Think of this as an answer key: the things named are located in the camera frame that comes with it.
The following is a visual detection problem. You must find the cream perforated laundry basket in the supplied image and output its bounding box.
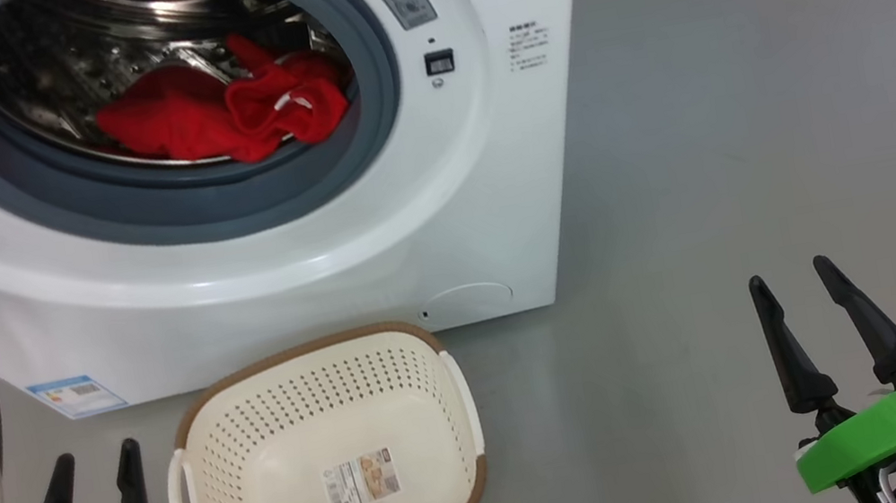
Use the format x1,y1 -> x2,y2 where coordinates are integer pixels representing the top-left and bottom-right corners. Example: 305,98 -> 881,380
146,309 -> 496,503

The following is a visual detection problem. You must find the blue energy label sticker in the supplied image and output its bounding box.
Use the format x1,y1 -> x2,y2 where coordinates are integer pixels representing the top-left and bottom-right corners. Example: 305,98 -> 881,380
26,369 -> 129,427

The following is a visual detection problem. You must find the printed label sticker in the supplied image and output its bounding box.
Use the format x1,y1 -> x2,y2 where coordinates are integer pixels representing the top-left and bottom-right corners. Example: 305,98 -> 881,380
319,446 -> 404,503

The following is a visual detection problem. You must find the round white filter cover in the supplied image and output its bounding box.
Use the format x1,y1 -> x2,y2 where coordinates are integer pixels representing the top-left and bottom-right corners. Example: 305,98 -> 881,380
417,278 -> 517,332

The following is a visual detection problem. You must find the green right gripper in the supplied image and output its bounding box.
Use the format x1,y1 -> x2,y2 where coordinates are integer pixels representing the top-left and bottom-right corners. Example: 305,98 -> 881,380
745,243 -> 896,503

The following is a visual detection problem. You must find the red and white garment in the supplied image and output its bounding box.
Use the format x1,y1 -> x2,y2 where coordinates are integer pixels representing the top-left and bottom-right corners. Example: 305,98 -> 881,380
84,17 -> 358,189

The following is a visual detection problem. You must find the black door latch slot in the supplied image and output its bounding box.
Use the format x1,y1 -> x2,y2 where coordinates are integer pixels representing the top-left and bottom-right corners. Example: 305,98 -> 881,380
423,48 -> 457,77

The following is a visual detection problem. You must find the white front-load washing machine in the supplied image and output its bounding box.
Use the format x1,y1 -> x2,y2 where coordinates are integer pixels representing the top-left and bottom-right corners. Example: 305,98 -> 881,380
0,0 -> 648,432

